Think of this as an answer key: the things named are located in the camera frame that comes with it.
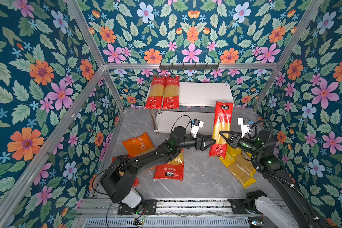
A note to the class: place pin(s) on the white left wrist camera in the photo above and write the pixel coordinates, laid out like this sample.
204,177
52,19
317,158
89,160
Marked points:
196,125

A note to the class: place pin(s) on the red macaroni bag left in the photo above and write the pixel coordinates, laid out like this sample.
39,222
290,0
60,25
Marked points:
135,181

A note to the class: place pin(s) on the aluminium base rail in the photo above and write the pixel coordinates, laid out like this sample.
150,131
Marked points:
167,206

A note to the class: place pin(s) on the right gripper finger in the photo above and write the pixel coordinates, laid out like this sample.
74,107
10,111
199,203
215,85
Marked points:
226,133
227,139

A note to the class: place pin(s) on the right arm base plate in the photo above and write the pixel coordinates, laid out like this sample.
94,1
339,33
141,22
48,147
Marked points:
238,206

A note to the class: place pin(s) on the red spaghetti bag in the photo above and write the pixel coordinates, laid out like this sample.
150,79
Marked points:
156,92
222,122
171,93

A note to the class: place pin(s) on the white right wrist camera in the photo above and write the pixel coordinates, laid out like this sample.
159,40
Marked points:
244,123

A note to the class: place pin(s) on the black hook rail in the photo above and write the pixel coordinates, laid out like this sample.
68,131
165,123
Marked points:
187,66

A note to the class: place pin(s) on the white two-tier shelf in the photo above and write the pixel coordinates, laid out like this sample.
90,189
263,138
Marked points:
197,101

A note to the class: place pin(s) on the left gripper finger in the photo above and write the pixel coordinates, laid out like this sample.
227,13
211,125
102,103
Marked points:
207,144
207,138

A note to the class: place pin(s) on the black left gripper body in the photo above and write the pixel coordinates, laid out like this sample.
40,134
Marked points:
198,145

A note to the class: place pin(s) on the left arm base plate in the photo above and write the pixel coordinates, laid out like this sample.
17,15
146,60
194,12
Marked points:
145,207

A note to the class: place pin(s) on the orange macaroni bag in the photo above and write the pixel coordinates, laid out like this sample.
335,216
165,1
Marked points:
139,145

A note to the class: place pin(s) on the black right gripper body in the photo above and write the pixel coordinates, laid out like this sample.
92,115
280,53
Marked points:
236,142

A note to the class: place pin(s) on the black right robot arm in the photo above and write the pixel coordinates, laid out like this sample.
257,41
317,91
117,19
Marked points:
261,147

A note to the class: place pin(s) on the yellow spaghetti bag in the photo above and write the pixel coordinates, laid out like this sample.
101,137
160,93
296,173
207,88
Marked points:
237,155
238,172

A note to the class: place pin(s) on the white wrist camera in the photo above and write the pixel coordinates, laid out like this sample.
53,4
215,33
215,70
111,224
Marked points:
244,123
196,125

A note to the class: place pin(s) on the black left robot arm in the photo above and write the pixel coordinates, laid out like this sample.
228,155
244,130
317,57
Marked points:
163,154

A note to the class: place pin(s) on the red fusilli bag centre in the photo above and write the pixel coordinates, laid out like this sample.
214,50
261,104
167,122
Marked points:
174,170

